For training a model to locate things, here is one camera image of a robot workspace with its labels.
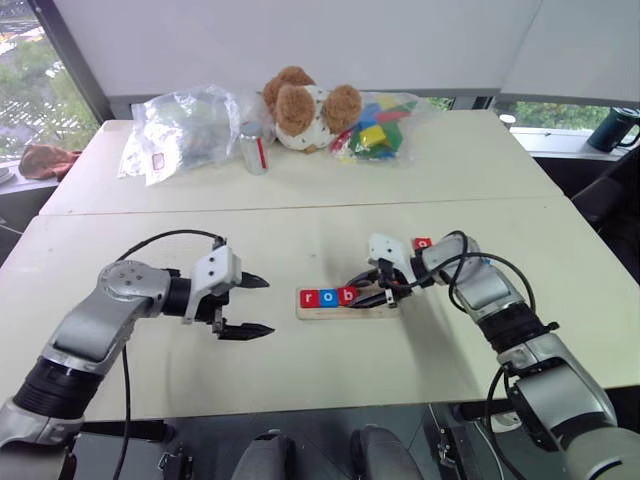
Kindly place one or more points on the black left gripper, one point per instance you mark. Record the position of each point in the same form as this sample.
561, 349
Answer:
212, 306

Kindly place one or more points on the silver can red label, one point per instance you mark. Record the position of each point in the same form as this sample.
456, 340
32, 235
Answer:
254, 150

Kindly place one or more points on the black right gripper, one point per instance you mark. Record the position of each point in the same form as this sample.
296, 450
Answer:
392, 285

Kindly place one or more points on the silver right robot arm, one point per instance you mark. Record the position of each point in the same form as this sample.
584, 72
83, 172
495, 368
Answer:
565, 390

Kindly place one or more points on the dark rounded grey shape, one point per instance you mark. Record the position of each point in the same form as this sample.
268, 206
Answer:
382, 452
265, 457

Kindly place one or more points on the bag of colourful blocks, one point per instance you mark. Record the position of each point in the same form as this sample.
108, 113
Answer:
380, 132

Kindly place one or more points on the clear plastic bag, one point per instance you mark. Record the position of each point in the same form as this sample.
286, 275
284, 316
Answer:
185, 130

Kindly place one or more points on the small white round cap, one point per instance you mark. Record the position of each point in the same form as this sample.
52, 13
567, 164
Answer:
506, 118

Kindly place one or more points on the reddish brown cloth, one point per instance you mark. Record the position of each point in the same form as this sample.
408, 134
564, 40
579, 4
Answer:
45, 160

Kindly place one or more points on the blue letter block o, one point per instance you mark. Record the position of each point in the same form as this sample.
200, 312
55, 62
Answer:
327, 298

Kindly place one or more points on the brown white plush toy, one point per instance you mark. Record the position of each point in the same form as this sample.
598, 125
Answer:
305, 110

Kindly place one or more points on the wooden letter tray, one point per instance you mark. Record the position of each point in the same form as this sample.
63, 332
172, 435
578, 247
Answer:
345, 312

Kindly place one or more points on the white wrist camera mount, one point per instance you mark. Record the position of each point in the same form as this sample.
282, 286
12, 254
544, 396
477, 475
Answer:
218, 272
387, 250

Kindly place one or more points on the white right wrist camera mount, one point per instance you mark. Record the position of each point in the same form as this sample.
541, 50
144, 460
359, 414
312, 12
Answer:
387, 250

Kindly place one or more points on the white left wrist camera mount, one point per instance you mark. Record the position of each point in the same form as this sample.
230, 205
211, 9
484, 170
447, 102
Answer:
218, 272

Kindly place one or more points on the black chair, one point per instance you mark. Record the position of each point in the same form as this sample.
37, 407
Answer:
612, 200

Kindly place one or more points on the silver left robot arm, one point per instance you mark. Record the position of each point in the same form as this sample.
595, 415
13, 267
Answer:
115, 305

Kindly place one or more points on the black table clamp bar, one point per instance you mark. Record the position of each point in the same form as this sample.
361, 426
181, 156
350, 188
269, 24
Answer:
130, 430

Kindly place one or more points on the red letter block r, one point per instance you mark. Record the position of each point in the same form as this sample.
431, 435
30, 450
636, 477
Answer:
308, 298

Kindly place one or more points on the red letter block b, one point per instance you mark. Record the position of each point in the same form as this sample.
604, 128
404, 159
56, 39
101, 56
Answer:
348, 296

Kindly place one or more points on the dark green mug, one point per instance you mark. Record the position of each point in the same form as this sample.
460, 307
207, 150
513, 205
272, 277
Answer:
610, 127

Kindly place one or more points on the red letter block o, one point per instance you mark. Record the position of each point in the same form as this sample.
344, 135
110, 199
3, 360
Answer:
422, 243

